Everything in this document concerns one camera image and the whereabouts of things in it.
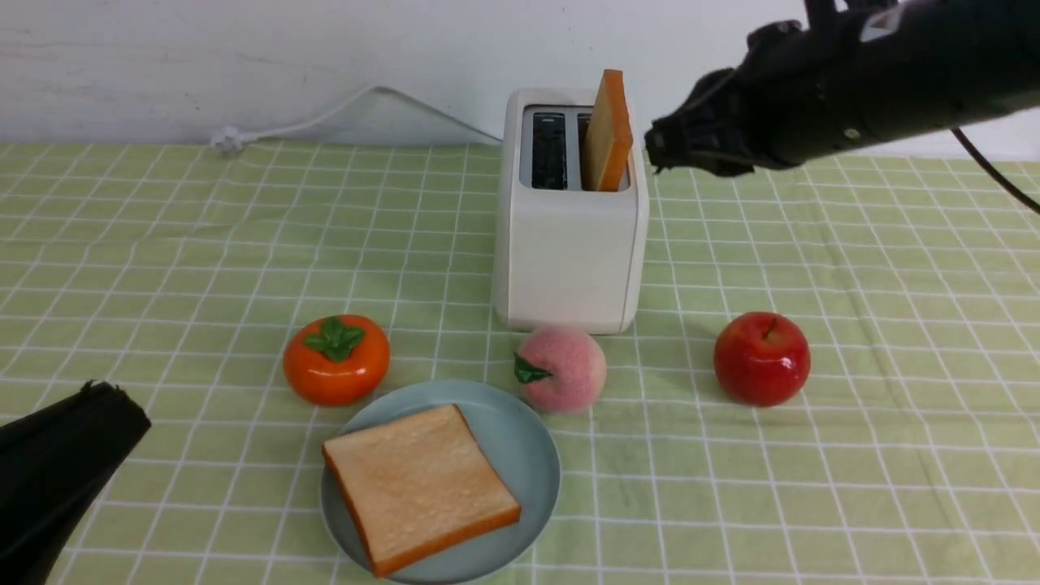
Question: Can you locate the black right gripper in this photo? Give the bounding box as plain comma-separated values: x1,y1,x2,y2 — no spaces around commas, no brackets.
643,69,781,178

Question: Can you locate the toast slice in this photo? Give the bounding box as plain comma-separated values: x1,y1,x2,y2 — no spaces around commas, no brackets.
582,69,634,192
322,404,522,578

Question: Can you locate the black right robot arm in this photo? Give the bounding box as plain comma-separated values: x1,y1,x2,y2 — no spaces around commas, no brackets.
645,1,1039,177

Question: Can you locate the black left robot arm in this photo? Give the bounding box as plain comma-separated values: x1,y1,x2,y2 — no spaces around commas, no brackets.
1,380,151,584

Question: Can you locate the white two-slot toaster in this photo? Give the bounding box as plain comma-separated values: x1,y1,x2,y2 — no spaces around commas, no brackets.
492,88,649,336

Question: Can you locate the red apple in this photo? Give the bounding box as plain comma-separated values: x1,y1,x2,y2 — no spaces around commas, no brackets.
713,311,811,408

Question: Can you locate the pink peach with leaf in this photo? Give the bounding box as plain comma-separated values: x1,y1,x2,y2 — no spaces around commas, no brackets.
513,327,608,414

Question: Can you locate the orange persimmon with green leaf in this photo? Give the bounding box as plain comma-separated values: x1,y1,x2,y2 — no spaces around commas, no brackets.
282,314,391,407

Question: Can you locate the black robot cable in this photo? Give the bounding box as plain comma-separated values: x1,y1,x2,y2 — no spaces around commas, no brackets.
951,126,1040,217

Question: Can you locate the white toaster power cord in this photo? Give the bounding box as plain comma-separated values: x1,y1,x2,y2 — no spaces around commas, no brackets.
210,84,505,157

